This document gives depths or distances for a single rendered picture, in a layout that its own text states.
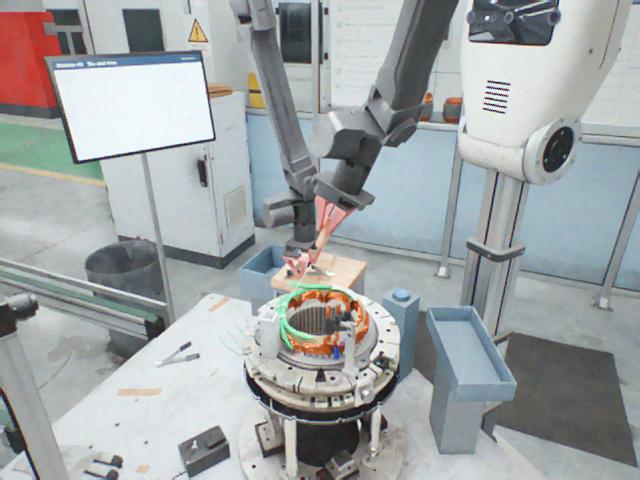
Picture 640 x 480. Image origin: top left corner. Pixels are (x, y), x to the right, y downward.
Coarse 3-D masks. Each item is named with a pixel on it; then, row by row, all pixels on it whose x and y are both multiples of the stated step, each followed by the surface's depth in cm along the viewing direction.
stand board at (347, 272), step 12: (300, 252) 130; (312, 264) 124; (324, 264) 124; (336, 264) 124; (348, 264) 124; (360, 264) 124; (276, 276) 118; (312, 276) 118; (336, 276) 118; (348, 276) 118; (360, 276) 121; (288, 288) 115; (300, 288) 114; (348, 288) 114
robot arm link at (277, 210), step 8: (304, 184) 101; (312, 184) 102; (288, 192) 107; (296, 192) 106; (304, 192) 102; (312, 192) 103; (264, 200) 104; (272, 200) 103; (280, 200) 103; (288, 200) 103; (304, 200) 103; (264, 208) 104; (272, 208) 102; (280, 208) 103; (288, 208) 104; (264, 216) 106; (272, 216) 102; (280, 216) 103; (288, 216) 104; (272, 224) 103; (280, 224) 104
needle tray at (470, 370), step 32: (448, 320) 107; (480, 320) 101; (448, 352) 97; (480, 352) 97; (448, 384) 95; (480, 384) 84; (512, 384) 84; (448, 416) 97; (480, 416) 98; (448, 448) 102
